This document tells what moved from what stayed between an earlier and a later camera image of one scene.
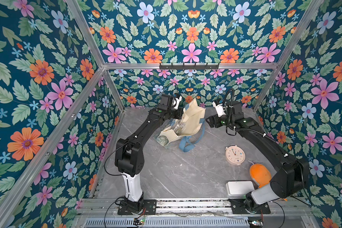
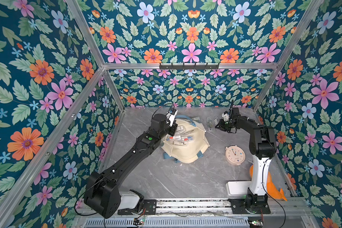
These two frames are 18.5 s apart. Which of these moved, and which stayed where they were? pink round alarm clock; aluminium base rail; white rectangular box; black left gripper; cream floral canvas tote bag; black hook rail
Moved: black left gripper; cream floral canvas tote bag
Stayed: pink round alarm clock; aluminium base rail; white rectangular box; black hook rail
